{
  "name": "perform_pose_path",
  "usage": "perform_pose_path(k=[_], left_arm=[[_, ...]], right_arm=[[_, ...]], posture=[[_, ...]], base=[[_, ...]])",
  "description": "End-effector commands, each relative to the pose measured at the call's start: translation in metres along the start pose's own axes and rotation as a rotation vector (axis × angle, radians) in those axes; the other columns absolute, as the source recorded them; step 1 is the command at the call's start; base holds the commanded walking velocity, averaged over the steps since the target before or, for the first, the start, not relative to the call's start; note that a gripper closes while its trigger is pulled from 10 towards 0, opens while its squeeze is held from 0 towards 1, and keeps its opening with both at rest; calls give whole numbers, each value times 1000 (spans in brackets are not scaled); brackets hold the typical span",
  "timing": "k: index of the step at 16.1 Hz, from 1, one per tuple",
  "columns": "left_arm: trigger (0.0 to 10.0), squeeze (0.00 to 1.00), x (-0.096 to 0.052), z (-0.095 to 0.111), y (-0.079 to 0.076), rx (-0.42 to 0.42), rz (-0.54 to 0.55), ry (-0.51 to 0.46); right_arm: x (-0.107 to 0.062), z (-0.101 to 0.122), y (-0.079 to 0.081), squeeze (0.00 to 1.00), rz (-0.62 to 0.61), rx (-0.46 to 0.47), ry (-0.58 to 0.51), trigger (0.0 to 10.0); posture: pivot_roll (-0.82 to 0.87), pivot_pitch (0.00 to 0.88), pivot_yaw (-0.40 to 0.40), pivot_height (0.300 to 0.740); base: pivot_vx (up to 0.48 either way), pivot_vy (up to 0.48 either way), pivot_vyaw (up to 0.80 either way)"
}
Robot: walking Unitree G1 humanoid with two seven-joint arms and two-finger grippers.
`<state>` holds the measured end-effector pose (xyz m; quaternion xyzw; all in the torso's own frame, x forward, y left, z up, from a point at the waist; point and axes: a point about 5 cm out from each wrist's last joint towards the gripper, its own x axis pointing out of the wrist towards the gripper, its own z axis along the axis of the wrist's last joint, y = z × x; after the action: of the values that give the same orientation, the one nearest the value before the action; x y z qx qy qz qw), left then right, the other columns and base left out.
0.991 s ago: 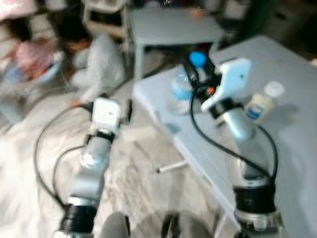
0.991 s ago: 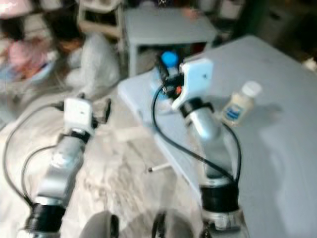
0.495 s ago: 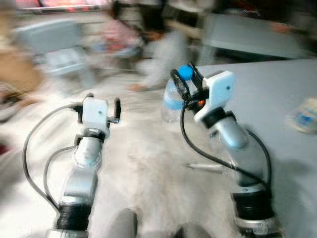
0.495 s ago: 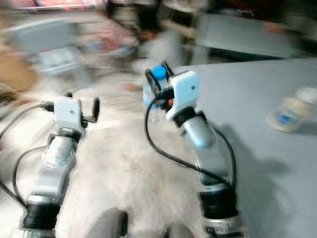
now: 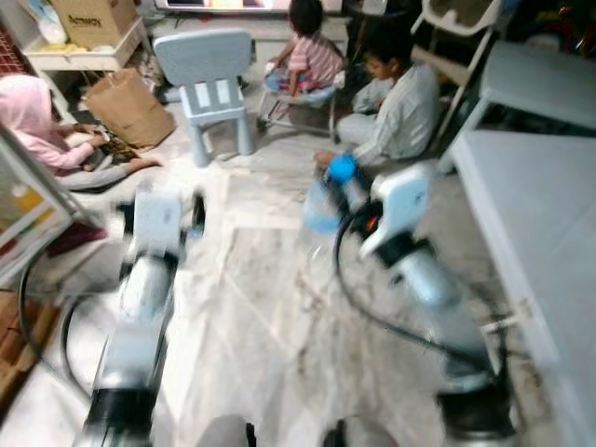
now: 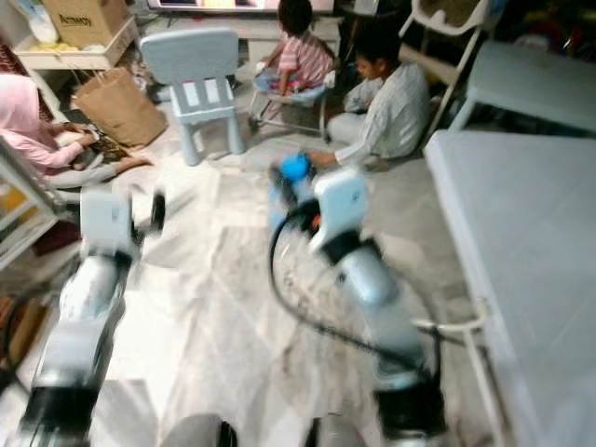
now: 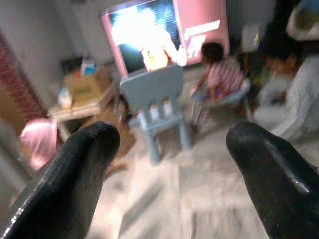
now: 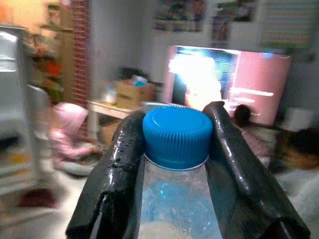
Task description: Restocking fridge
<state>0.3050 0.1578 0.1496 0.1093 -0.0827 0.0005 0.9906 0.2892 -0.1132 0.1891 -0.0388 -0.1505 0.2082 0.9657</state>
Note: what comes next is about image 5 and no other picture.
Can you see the printed brown cardboard box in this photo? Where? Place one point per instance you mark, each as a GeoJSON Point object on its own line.
{"type": "Point", "coordinates": [93, 20]}

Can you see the grey robot right leg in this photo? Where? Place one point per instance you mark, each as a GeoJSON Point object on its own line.
{"type": "Point", "coordinates": [358, 434]}

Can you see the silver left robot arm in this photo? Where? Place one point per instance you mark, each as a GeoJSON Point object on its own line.
{"type": "Point", "coordinates": [135, 326]}

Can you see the person in pink hoodie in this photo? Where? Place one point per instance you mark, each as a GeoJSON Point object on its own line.
{"type": "Point", "coordinates": [42, 140]}

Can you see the child in striped shirt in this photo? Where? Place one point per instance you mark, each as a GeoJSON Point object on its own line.
{"type": "Point", "coordinates": [312, 56]}

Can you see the white chair with beige legs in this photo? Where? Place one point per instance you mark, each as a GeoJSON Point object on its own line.
{"type": "Point", "coordinates": [461, 42]}

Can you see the small grey table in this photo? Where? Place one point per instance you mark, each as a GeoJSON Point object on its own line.
{"type": "Point", "coordinates": [545, 84]}

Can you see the boy in grey shirt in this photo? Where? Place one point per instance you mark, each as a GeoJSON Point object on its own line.
{"type": "Point", "coordinates": [400, 116]}

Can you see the brown paper bag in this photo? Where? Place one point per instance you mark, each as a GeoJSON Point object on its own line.
{"type": "Point", "coordinates": [130, 110]}

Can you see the baby bouncer seat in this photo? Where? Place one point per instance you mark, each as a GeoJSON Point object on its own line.
{"type": "Point", "coordinates": [298, 98]}

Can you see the clear bottle with blue cap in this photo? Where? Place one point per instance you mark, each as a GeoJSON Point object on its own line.
{"type": "Point", "coordinates": [328, 200]}

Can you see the television screen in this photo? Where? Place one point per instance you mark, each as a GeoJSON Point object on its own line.
{"type": "Point", "coordinates": [247, 5]}

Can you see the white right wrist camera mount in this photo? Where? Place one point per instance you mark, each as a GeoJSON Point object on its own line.
{"type": "Point", "coordinates": [402, 200]}

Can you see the white low shelf table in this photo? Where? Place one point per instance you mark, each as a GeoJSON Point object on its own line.
{"type": "Point", "coordinates": [84, 58]}

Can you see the pale blue child's chair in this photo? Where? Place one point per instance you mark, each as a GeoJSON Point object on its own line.
{"type": "Point", "coordinates": [209, 79]}

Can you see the yellow packets pile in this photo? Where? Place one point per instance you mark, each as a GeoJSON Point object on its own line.
{"type": "Point", "coordinates": [58, 46]}

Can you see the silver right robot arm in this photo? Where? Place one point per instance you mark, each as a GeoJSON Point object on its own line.
{"type": "Point", "coordinates": [447, 307]}

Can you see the white plastic bag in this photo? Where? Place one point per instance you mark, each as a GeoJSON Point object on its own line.
{"type": "Point", "coordinates": [45, 19]}

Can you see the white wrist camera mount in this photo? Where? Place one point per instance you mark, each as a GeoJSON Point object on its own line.
{"type": "Point", "coordinates": [402, 200]}
{"type": "Point", "coordinates": [158, 222]}

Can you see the grey robot leg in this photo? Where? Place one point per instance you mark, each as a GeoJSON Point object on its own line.
{"type": "Point", "coordinates": [358, 434]}
{"type": "Point", "coordinates": [223, 433]}

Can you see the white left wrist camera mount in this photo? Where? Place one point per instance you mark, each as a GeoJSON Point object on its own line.
{"type": "Point", "coordinates": [158, 222]}

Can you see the grey robot left leg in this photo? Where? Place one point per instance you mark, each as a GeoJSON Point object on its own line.
{"type": "Point", "coordinates": [223, 433]}

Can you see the large grey table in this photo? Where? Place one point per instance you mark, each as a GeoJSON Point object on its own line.
{"type": "Point", "coordinates": [540, 261]}

